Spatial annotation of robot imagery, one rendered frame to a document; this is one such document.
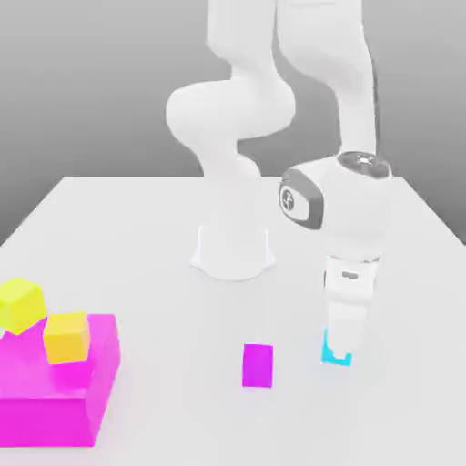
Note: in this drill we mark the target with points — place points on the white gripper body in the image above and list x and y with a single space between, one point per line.
351 287

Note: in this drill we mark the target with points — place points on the small cyan cube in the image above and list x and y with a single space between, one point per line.
329 357

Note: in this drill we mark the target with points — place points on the large magenta box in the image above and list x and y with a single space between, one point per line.
43 411

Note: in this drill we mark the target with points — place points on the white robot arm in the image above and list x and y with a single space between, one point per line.
233 109

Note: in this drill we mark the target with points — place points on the small yellow cube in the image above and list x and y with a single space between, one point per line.
20 304

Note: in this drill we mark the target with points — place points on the small orange cube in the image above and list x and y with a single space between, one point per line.
66 338

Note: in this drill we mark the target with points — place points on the small purple cube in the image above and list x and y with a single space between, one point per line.
257 365

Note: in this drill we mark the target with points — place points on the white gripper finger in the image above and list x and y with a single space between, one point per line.
347 327

